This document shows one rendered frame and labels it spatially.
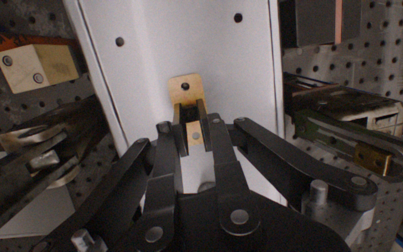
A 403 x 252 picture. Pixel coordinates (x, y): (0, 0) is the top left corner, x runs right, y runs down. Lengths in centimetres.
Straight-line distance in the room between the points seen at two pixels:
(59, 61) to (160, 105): 11
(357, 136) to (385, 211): 90
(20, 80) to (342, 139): 31
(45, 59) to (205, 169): 21
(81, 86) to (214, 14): 44
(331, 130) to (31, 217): 64
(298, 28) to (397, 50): 55
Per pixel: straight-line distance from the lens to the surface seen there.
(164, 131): 15
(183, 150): 17
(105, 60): 25
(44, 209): 69
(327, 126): 27
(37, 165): 23
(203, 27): 24
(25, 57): 21
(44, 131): 22
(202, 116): 16
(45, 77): 21
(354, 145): 25
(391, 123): 31
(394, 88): 84
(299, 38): 29
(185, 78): 22
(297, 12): 29
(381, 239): 125
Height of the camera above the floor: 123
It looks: 69 degrees down
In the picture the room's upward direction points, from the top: 167 degrees clockwise
